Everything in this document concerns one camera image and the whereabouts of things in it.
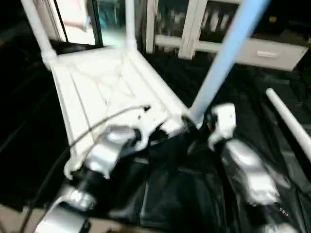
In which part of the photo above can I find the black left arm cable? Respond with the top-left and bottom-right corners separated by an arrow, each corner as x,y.
19,104 -> 152,233

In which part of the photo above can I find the white glass door cabinet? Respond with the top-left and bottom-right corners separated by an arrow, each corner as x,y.
145,0 -> 244,60

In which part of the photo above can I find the white drawer unit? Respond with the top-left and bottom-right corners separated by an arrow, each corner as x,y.
237,37 -> 310,73

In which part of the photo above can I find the white plastic table leg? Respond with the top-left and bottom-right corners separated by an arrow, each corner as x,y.
265,88 -> 311,162
20,0 -> 59,69
124,0 -> 138,52
187,0 -> 271,128

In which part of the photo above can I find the black table mat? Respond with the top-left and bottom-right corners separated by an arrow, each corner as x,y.
0,41 -> 311,233

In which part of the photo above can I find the white plastic table top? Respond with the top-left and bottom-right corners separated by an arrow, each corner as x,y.
49,46 -> 196,179

